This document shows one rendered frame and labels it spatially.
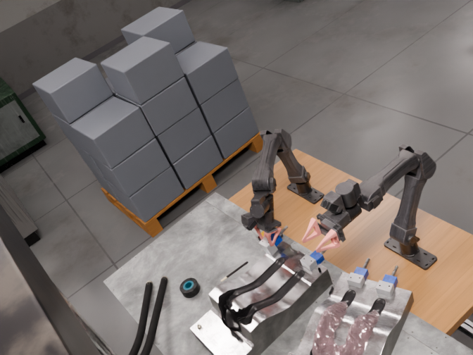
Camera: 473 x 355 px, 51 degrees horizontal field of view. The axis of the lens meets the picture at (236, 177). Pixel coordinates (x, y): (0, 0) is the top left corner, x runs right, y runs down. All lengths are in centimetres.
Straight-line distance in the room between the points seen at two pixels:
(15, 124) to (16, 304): 531
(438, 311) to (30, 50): 666
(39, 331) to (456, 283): 158
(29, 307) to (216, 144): 340
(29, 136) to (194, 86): 274
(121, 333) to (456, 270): 213
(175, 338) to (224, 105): 218
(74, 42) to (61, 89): 417
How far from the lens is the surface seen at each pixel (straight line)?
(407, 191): 182
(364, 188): 163
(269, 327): 181
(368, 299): 182
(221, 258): 221
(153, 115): 348
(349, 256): 203
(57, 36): 769
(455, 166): 355
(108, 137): 337
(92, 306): 363
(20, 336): 52
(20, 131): 586
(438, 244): 202
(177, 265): 228
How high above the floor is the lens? 232
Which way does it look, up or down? 36 degrees down
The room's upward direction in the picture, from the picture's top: 24 degrees counter-clockwise
